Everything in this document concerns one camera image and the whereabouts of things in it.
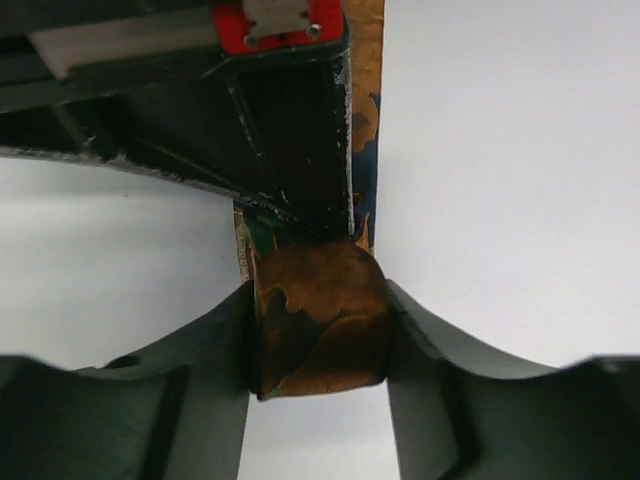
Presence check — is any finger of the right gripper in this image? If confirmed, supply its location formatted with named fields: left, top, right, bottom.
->
left=1, top=44, right=354, bottom=238

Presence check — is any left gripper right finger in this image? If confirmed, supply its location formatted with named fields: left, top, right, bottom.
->
left=388, top=284, right=639, bottom=480

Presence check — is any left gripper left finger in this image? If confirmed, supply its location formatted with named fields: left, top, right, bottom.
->
left=1, top=283, right=254, bottom=479

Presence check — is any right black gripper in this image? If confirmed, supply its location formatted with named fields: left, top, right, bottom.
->
left=0, top=0, right=351, bottom=116

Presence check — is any orange green patterned tie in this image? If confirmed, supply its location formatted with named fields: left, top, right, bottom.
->
left=234, top=1, right=394, bottom=401

